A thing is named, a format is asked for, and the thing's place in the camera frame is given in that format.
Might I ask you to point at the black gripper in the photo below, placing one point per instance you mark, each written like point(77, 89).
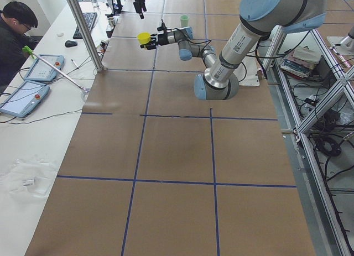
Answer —
point(139, 1)
point(164, 39)

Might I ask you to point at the yellow plastic cup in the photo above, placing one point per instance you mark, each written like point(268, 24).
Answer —
point(144, 38)

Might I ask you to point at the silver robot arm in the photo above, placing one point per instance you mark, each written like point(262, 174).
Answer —
point(257, 20)

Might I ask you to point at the light green plastic cup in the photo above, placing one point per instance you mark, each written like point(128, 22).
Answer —
point(184, 20)

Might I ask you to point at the stack of books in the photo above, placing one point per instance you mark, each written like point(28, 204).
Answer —
point(300, 62)

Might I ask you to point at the silver metal cylinder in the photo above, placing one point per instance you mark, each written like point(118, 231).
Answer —
point(111, 21)

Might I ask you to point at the black keyboard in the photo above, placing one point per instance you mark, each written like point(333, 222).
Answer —
point(90, 20)

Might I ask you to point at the black computer mouse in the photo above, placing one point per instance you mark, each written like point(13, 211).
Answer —
point(70, 43)

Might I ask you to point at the teach pendant far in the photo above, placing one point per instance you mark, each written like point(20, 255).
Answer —
point(41, 72)

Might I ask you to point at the teach pendant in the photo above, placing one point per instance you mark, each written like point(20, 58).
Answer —
point(41, 72)
point(25, 99)

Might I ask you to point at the seated person in black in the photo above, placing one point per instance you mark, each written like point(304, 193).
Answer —
point(16, 19)

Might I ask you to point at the teach pendant near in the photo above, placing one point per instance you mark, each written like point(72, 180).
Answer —
point(25, 99)

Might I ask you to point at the clear plastic bags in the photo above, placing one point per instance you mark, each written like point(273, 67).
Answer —
point(28, 180)

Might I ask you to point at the aluminium frame post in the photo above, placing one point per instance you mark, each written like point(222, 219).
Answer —
point(76, 9)

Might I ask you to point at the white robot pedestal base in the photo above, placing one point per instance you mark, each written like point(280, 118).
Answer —
point(247, 72)

